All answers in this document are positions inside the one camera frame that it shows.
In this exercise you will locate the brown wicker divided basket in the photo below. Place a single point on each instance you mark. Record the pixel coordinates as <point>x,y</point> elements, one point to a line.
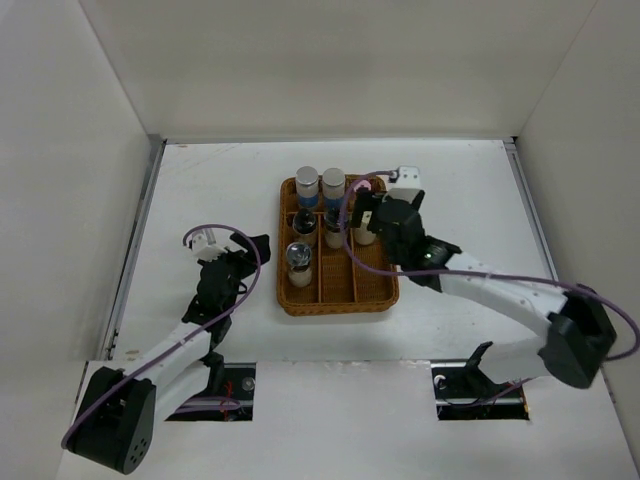
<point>338,286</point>

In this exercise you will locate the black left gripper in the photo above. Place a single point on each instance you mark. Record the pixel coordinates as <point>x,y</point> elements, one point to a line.
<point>243,259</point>

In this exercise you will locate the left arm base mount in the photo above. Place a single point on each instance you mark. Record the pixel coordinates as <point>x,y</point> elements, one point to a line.
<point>229,397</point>

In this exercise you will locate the black knob grinder bottle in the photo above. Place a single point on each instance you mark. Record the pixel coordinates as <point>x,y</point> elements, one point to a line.
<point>305,227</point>
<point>332,233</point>

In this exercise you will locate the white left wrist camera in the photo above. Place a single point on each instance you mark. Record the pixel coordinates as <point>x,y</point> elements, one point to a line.
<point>204,246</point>

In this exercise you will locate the yellow cap spice bottle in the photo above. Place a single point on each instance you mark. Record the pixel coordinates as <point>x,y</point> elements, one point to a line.
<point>363,236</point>

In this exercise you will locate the blue label jar silver lid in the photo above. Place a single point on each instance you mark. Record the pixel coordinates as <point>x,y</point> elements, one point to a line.
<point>333,187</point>
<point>307,187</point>

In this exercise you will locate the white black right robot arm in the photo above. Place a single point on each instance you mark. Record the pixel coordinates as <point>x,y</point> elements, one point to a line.
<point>570,332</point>

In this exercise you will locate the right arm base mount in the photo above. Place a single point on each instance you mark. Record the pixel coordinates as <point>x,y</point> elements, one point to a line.
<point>463,393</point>

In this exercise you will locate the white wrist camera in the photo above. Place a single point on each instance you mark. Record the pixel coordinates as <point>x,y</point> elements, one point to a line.
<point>405,184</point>
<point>204,246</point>

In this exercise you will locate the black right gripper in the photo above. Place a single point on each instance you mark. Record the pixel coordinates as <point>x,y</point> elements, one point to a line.
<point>365,202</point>

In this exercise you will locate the pink cap spice bottle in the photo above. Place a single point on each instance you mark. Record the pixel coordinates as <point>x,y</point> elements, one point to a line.
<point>362,188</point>

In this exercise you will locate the grey dome cap shaker bottle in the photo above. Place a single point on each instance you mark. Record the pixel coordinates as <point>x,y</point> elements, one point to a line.
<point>299,260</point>

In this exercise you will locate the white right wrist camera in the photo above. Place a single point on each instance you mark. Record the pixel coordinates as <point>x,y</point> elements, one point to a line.
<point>405,184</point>

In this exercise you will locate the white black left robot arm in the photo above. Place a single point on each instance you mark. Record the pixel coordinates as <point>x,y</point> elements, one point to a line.
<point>115,420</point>

